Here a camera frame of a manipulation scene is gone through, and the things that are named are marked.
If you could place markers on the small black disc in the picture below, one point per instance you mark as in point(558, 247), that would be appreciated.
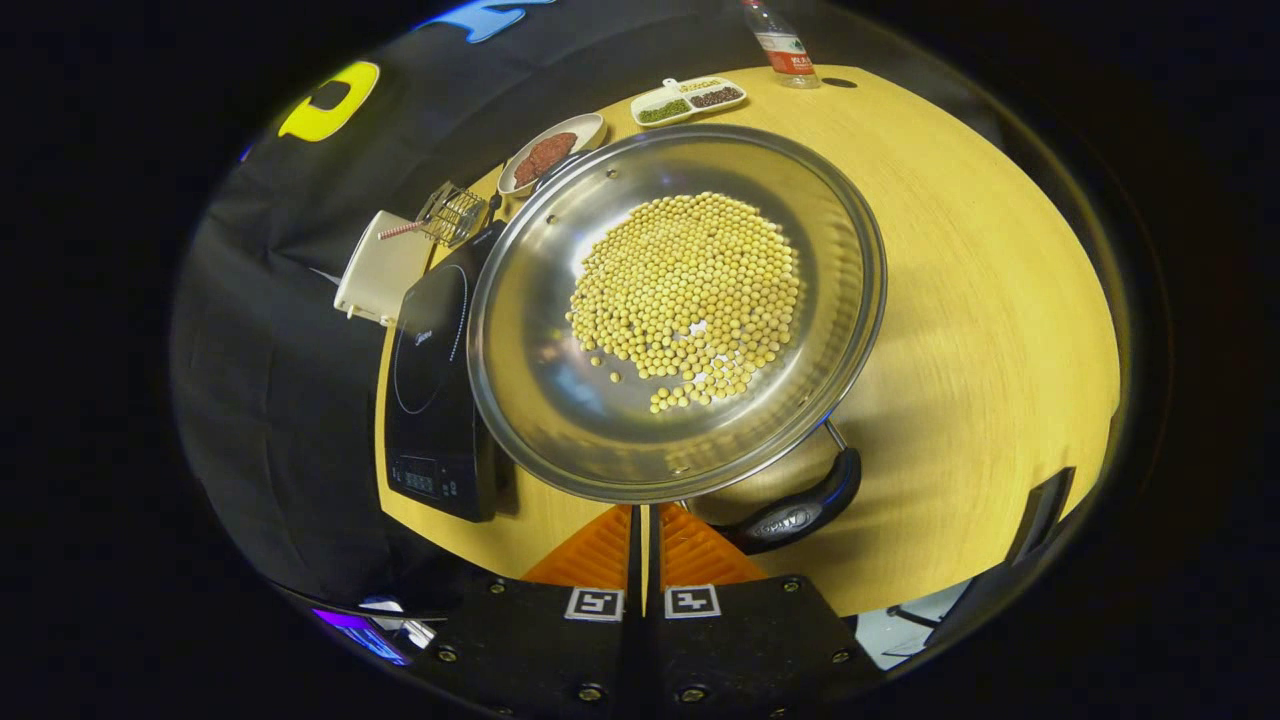
point(839, 82)

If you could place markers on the stainless steel pot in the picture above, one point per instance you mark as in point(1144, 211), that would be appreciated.
point(560, 400)

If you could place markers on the white toaster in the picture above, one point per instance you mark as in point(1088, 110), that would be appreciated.
point(385, 270)

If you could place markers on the red checked stick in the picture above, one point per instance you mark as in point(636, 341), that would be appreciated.
point(400, 230)

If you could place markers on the pile of soybeans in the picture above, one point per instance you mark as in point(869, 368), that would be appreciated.
point(690, 290)

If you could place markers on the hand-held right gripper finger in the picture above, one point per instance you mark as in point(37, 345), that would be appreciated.
point(657, 560)
point(634, 560)

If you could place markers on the brown meat piece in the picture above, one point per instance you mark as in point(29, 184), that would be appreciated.
point(528, 170)
point(558, 150)

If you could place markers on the pile of red beans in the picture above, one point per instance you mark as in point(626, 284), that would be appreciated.
point(716, 97)

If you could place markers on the clear plastic water bottle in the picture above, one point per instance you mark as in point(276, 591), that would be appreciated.
point(785, 50)

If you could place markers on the white divided dish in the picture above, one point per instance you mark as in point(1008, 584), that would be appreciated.
point(660, 98)

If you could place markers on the pile of green beans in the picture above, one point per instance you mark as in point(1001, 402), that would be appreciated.
point(664, 111)

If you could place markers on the black chair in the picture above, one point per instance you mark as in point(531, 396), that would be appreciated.
point(1040, 510)

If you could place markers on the black induction cooktop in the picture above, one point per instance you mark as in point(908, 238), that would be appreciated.
point(435, 340)

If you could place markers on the purple lit screen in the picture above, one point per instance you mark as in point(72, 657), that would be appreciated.
point(360, 632)

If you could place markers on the round white plate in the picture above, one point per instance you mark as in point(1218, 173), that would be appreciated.
point(588, 128)

